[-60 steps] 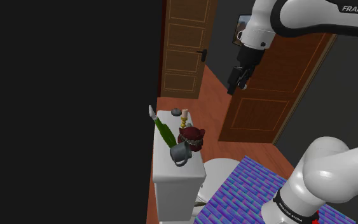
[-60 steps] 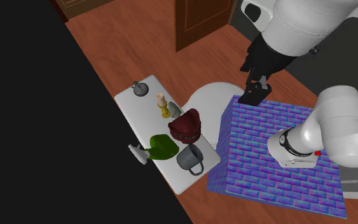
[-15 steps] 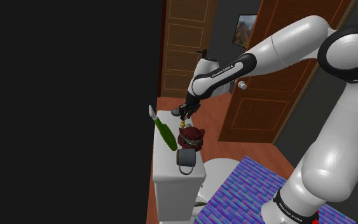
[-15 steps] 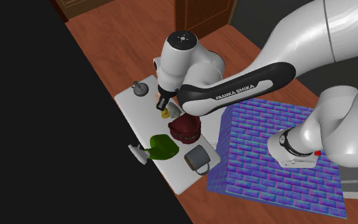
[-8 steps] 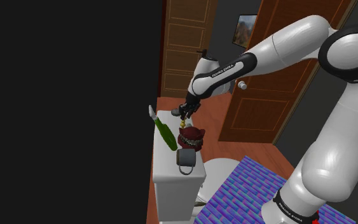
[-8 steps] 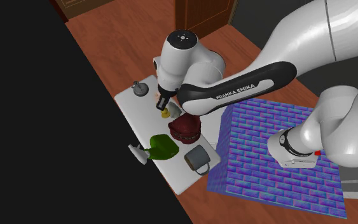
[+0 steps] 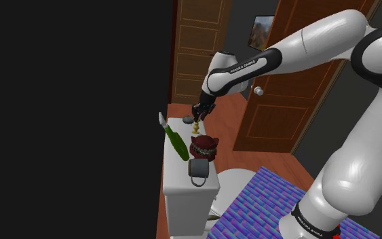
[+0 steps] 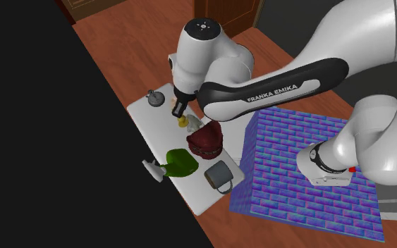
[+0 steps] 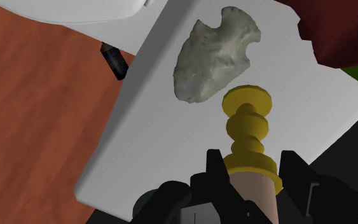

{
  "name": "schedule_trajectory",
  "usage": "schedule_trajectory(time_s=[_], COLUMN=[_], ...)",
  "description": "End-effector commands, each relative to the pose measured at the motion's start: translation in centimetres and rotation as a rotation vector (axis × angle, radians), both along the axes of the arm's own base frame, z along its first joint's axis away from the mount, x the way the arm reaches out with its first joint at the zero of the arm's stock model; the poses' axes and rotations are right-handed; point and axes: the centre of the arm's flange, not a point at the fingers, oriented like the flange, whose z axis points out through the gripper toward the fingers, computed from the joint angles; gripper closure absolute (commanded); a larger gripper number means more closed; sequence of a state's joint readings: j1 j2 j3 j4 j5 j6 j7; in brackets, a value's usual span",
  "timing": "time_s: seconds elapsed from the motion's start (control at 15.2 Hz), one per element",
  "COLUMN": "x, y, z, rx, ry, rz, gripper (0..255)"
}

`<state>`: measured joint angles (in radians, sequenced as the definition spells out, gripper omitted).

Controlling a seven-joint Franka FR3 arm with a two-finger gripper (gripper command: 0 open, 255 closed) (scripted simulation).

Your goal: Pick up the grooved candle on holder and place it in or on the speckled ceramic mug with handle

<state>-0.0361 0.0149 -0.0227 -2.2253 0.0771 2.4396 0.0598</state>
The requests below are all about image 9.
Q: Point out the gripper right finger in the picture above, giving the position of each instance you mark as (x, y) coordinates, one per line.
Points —
(299, 186)

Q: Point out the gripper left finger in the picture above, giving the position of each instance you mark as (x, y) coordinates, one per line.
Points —
(209, 189)

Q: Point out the yellow candlestick with beige candle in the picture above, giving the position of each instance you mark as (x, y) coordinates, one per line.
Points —
(247, 124)

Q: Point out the grey arrowhead-shaped stone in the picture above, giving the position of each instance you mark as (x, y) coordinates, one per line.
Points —
(216, 59)

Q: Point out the small black cylinder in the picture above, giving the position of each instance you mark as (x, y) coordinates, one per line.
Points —
(114, 61)

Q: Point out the dark red robot stand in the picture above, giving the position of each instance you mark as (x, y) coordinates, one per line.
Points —
(340, 28)

